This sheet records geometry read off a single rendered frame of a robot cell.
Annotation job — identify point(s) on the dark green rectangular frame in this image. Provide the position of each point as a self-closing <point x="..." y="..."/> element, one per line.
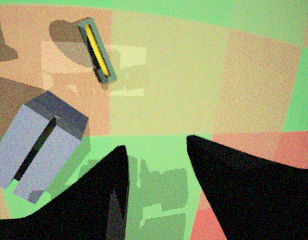
<point x="103" y="50"/>

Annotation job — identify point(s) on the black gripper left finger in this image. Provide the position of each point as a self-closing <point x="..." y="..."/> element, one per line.
<point x="93" y="208"/>

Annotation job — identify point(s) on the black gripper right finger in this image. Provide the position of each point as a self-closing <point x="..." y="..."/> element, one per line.
<point x="253" y="198"/>

